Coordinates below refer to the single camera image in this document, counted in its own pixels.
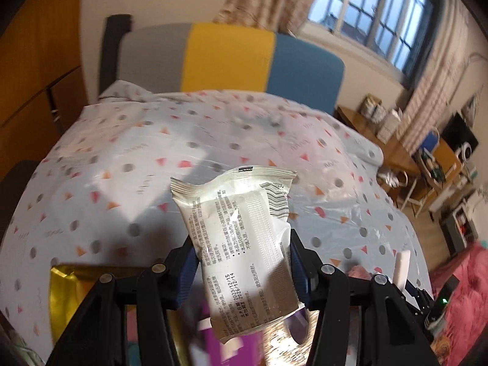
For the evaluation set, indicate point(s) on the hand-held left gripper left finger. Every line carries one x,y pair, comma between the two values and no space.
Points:
186,274

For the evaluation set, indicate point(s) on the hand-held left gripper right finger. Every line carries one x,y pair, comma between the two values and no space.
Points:
298,274

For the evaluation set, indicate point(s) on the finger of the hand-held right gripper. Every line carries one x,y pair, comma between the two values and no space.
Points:
417,297

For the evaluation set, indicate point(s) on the white wet wipes packet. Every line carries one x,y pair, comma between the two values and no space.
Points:
236,228

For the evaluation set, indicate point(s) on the gold storage container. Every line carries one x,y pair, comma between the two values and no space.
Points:
72,286

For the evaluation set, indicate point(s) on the pink fleece blanket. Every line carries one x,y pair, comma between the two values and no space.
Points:
469,293

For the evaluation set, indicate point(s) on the grey low shelf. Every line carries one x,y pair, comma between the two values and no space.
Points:
457,230

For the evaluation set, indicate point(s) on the ornate gold tissue box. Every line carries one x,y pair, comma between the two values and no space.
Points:
274,350

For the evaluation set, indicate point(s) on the purple cardboard box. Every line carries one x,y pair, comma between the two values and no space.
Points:
236,350

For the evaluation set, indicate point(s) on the round folding table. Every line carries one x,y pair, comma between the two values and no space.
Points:
429,190

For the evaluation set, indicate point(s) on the dark green bag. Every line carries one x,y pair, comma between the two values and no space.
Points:
430,164

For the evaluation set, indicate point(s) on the wooden panel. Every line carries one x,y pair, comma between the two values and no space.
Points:
450,160

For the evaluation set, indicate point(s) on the patterned plastic cover sheet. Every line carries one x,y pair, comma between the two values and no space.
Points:
152,141

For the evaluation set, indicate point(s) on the white round fan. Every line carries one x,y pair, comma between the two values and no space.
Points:
467,153

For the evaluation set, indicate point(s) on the wooden desk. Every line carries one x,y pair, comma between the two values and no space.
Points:
396,152

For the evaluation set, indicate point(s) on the blue folding chair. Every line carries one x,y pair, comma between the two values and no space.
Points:
430,143

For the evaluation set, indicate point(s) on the black monitor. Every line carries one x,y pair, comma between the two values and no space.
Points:
457,131

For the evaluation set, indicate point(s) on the white carton box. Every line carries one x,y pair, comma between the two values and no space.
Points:
389,124

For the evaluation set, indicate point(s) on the beige small box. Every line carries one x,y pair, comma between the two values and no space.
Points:
370,108

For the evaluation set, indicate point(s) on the hanging garment steamer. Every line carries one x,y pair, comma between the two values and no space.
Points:
471,107

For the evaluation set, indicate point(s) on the grey yellow blue headboard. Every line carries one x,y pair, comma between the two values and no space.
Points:
228,57

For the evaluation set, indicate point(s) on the orange wooden wardrobe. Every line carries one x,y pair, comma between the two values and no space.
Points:
38,64

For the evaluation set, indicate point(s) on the barred window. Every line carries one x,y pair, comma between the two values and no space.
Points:
373,11

